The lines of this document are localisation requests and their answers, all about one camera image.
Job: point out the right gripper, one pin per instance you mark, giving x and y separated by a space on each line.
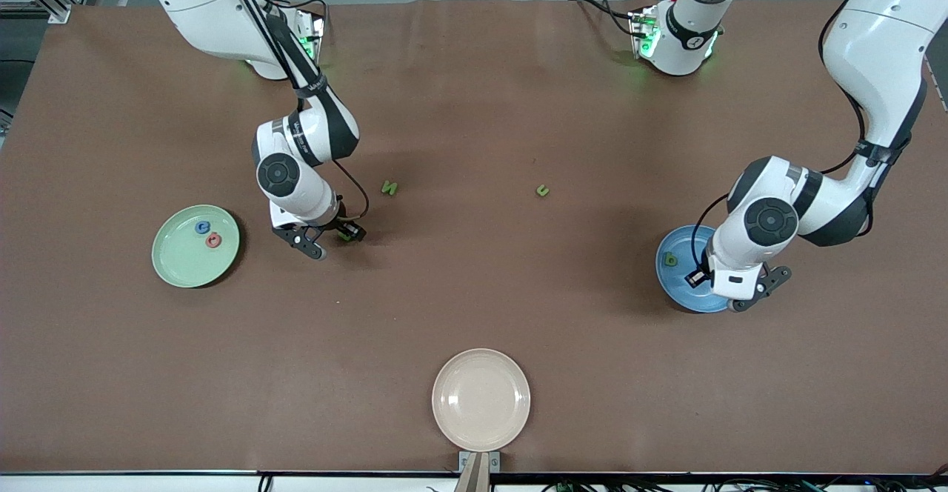
342 227

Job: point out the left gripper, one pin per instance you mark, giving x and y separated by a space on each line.
697 278

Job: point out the green uppercase letter N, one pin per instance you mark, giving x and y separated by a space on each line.
389 188

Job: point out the red uppercase letter Q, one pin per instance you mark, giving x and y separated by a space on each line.
213 240

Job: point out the blue uppercase letter G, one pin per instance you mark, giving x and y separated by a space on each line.
202 228

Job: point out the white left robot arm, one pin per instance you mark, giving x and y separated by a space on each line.
881 47

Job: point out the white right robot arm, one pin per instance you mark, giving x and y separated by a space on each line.
207 3

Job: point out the blue plastic plate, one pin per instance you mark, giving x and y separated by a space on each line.
674 281

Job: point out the green plastic plate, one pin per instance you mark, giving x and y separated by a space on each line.
181 255

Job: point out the silver base connector box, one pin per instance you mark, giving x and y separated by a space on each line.
312 36
643 32

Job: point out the cream plastic plate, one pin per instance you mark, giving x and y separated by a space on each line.
481 400

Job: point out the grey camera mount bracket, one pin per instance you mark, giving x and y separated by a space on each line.
479 470

